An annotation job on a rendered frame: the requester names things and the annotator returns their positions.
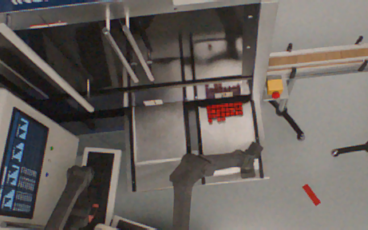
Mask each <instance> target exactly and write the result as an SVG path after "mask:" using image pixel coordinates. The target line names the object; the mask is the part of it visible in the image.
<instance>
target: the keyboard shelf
mask: <svg viewBox="0 0 368 230"><path fill-rule="evenodd" d="M89 151H93V152H104V153H114V159H113V174H112V180H111V186H110V192H109V202H108V207H107V213H106V219H105V225H107V226H109V225H110V223H111V221H112V219H113V214H114V208H115V202H116V196H117V192H116V190H117V180H118V174H119V168H120V162H121V150H120V149H104V148H93V147H85V150H84V155H83V160H82V165H86V162H87V157H88V152H89ZM82 165H81V167H82Z"/></svg>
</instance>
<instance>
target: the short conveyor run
mask: <svg viewBox="0 0 368 230"><path fill-rule="evenodd" d="M362 39H363V36H359V38H358V40H357V41H356V42H355V44H354V45H351V46H337V47H330V48H315V49H307V50H293V51H291V49H292V45H293V44H292V43H291V42H289V44H288V46H287V51H286V52H278V53H270V57H269V62H268V67H267V75H266V77H270V76H278V75H281V77H282V78H286V80H294V79H302V78H309V77H324V76H331V75H339V74H346V73H361V72H368V43H366V44H361V42H362Z"/></svg>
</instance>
